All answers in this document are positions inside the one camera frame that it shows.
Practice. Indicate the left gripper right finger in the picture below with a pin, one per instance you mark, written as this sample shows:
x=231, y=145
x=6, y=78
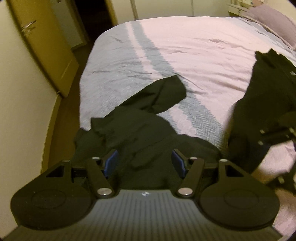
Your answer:
x=190, y=170

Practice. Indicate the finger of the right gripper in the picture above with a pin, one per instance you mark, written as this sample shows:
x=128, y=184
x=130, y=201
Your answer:
x=276, y=136

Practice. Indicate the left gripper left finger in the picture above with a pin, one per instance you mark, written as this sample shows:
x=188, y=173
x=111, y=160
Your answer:
x=97, y=171

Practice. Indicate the black zip fleece jacket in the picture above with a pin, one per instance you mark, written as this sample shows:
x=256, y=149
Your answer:
x=270, y=94

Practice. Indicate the black crumpled garment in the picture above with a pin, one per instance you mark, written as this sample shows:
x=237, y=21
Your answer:
x=143, y=139

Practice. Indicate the pink grey bedspread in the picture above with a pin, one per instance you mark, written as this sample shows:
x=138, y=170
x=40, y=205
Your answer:
x=213, y=57

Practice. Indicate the mauve pillow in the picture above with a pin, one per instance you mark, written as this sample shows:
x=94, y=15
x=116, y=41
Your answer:
x=274, y=21

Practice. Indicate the wooden door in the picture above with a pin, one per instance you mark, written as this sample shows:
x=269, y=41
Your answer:
x=44, y=35

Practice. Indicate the cream wardrobe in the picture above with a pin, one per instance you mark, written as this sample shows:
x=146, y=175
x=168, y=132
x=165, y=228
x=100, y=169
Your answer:
x=122, y=11

